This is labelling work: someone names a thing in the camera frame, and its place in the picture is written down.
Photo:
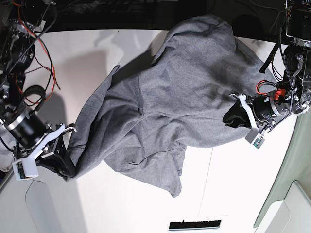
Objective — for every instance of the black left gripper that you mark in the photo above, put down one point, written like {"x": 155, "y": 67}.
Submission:
{"x": 265, "y": 108}

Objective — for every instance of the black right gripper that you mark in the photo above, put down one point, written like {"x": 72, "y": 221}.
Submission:
{"x": 28, "y": 129}

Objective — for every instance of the grey t-shirt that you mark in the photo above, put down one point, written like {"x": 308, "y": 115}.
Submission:
{"x": 141, "y": 124}

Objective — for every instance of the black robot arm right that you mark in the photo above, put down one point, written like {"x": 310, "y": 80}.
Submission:
{"x": 37, "y": 143}

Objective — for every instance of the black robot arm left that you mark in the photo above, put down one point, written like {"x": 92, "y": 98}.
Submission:
{"x": 290, "y": 94}

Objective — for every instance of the light grey cloth pile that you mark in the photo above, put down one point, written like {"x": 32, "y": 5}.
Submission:
{"x": 6, "y": 157}

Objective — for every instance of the white panel left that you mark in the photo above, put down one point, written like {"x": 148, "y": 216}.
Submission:
{"x": 26, "y": 207}

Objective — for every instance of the white panel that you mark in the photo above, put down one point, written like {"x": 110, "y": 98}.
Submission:
{"x": 291, "y": 215}
{"x": 26, "y": 207}

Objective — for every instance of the white panel right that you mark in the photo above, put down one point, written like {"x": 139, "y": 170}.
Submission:
{"x": 291, "y": 215}

